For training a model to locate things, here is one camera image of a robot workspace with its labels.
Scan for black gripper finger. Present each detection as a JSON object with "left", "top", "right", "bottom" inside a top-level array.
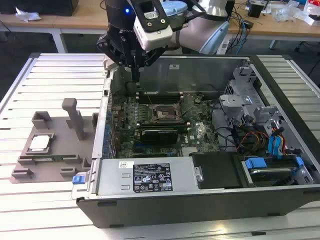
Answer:
[
  {"left": 96, "top": 33, "right": 137, "bottom": 83},
  {"left": 136, "top": 47, "right": 166, "bottom": 83}
]

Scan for silver CPU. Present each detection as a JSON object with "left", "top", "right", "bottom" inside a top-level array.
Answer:
[{"left": 29, "top": 136, "right": 55, "bottom": 152}]

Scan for CPU socket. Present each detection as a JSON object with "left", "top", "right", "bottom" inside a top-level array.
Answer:
[{"left": 149, "top": 102, "right": 180, "bottom": 121}]

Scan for grey case latch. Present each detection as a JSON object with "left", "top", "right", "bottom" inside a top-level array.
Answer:
[{"left": 103, "top": 57, "right": 118, "bottom": 72}]

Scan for wooden desk white legs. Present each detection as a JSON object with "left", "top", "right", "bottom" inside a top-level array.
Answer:
[
  {"left": 53, "top": 0, "right": 320, "bottom": 53},
  {"left": 0, "top": 13, "right": 57, "bottom": 35}
]

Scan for black RAM slot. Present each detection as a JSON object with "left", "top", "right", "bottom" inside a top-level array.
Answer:
[
  {"left": 137, "top": 94, "right": 182, "bottom": 98},
  {"left": 136, "top": 119, "right": 187, "bottom": 123},
  {"left": 136, "top": 126, "right": 189, "bottom": 130},
  {"left": 136, "top": 121, "right": 188, "bottom": 125},
  {"left": 137, "top": 91, "right": 182, "bottom": 95},
  {"left": 137, "top": 99, "right": 183, "bottom": 104},
  {"left": 136, "top": 124, "right": 188, "bottom": 128},
  {"left": 137, "top": 96, "right": 182, "bottom": 101}
]

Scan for white labelled box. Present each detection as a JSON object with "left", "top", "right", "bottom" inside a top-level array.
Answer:
[{"left": 216, "top": 39, "right": 231, "bottom": 55}]

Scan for black graphics card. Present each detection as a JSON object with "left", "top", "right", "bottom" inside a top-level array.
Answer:
[{"left": 136, "top": 127, "right": 180, "bottom": 147}]

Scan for black computer box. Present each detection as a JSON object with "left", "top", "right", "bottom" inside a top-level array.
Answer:
[{"left": 0, "top": 0, "right": 80, "bottom": 16}]

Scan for crumpled white paper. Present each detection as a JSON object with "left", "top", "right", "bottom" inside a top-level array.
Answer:
[{"left": 14, "top": 6, "right": 43, "bottom": 24}]

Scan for green motherboard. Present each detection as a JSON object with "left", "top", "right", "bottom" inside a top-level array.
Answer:
[{"left": 109, "top": 92, "right": 224, "bottom": 160}]

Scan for grey metal drive cage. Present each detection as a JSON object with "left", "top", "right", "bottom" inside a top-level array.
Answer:
[{"left": 219, "top": 61, "right": 285, "bottom": 131}]

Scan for small silver heatsink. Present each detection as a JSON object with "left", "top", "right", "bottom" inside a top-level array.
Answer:
[{"left": 181, "top": 146, "right": 199, "bottom": 157}]

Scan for grey parts rack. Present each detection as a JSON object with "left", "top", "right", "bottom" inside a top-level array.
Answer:
[{"left": 9, "top": 97, "right": 100, "bottom": 185}]

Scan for green RAM stick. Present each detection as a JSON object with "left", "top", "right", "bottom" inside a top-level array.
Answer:
[{"left": 31, "top": 155, "right": 76, "bottom": 161}]

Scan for silver power supply unit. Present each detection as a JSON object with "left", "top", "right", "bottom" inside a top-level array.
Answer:
[{"left": 96, "top": 156, "right": 204, "bottom": 196}]

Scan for blue plastic latch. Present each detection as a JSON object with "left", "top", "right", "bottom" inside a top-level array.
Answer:
[{"left": 71, "top": 175, "right": 85, "bottom": 186}]

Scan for clear plastic bags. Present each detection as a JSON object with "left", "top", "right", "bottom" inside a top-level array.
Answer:
[{"left": 272, "top": 2, "right": 310, "bottom": 22}]

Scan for blue disk carrier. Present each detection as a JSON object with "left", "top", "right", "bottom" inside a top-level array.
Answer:
[{"left": 241, "top": 155, "right": 305, "bottom": 188}]

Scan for black PC case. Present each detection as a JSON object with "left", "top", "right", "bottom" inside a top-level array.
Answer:
[{"left": 71, "top": 53, "right": 320, "bottom": 230}]

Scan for metal hard disk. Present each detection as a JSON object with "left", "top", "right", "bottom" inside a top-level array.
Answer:
[{"left": 247, "top": 167, "right": 294, "bottom": 187}]

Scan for red white package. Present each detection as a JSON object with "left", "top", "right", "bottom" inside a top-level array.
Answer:
[{"left": 304, "top": 0, "right": 320, "bottom": 26}]

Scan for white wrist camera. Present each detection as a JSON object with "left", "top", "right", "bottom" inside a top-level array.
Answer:
[{"left": 133, "top": 14, "right": 174, "bottom": 51}]

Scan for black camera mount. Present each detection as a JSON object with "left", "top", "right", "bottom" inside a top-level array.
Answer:
[{"left": 136, "top": 0, "right": 168, "bottom": 33}]

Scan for thin blue cable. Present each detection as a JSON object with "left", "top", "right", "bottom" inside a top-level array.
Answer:
[{"left": 238, "top": 13, "right": 250, "bottom": 55}]

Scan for black cable bundle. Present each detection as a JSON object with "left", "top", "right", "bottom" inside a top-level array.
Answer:
[{"left": 211, "top": 99, "right": 247, "bottom": 154}]

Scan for coloured power wire bundle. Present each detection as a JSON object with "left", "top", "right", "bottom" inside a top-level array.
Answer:
[{"left": 238, "top": 126, "right": 287, "bottom": 157}]

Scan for blue flat data cable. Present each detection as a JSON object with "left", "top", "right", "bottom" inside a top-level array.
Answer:
[{"left": 267, "top": 129, "right": 286, "bottom": 161}]

